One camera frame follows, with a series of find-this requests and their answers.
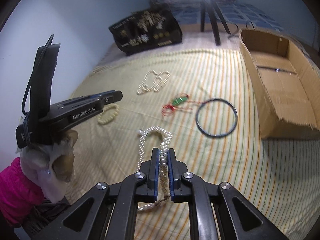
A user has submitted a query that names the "yellow striped bed cloth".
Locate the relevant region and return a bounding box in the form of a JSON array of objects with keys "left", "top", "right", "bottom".
[{"left": 66, "top": 49, "right": 319, "bottom": 239}]

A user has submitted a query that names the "magenta jacket sleeve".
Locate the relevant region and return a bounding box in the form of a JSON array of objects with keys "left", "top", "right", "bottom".
[{"left": 1, "top": 158, "right": 44, "bottom": 228}]

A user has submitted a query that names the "black ring light tripod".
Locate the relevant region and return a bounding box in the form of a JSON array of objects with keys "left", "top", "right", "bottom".
[{"left": 200, "top": 0, "right": 231, "bottom": 46}]

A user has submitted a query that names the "green jade pendant red cord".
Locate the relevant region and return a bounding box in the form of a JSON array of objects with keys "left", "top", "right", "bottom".
[{"left": 162, "top": 93, "right": 201, "bottom": 117}]

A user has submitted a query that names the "blue patterned bedsheet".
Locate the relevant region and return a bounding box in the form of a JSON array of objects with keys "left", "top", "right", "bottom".
[{"left": 171, "top": 2, "right": 284, "bottom": 32}]

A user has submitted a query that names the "cardboard box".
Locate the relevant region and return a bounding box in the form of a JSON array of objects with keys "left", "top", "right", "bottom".
[{"left": 240, "top": 29, "right": 319, "bottom": 140}]

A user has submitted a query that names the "long thin pearl necklace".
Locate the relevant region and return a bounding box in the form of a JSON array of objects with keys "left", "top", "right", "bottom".
[{"left": 136, "top": 70, "right": 171, "bottom": 95}]

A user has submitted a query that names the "cream bead bracelet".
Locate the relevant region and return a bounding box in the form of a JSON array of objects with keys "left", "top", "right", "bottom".
[{"left": 97, "top": 103, "right": 121, "bottom": 126}]

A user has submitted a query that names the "twisted white pearl necklace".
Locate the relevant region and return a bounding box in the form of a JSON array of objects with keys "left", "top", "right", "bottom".
[{"left": 136, "top": 126, "right": 174, "bottom": 212}]

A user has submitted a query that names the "black bag with gold print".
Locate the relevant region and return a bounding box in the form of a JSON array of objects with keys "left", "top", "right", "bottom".
[{"left": 108, "top": 4, "right": 183, "bottom": 56}]

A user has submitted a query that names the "dark bangle ring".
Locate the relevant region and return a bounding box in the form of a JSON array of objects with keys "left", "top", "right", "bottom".
[{"left": 195, "top": 97, "right": 238, "bottom": 138}]

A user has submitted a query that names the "hand in grey glove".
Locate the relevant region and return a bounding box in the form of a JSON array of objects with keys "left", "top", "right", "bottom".
[{"left": 16, "top": 129, "right": 78, "bottom": 203}]

